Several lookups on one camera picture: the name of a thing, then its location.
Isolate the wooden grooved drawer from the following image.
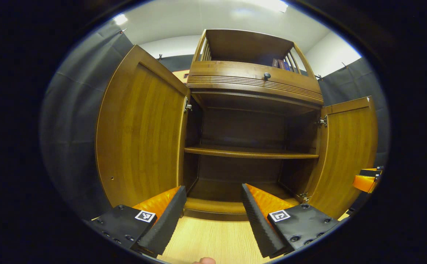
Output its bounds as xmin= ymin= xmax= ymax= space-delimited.
xmin=187 ymin=60 xmax=324 ymax=107

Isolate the wooden inner shelf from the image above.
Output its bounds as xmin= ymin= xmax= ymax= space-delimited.
xmin=184 ymin=145 xmax=320 ymax=160

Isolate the black backdrop cloth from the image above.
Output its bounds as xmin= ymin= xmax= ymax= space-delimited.
xmin=39 ymin=22 xmax=390 ymax=220

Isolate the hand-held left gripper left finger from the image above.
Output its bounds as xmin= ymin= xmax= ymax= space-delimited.
xmin=83 ymin=186 xmax=187 ymax=258

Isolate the wooden cabinet door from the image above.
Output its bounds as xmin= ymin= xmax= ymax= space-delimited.
xmin=303 ymin=96 xmax=379 ymax=219
xmin=95 ymin=45 xmax=191 ymax=208

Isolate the large ceiling light panel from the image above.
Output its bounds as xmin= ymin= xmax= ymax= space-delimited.
xmin=250 ymin=0 xmax=289 ymax=13

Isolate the wooden double-door shoe cabinet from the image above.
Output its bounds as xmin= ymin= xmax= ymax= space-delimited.
xmin=95 ymin=29 xmax=379 ymax=220

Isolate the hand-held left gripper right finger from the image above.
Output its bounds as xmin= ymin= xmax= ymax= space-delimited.
xmin=238 ymin=183 xmax=346 ymax=259

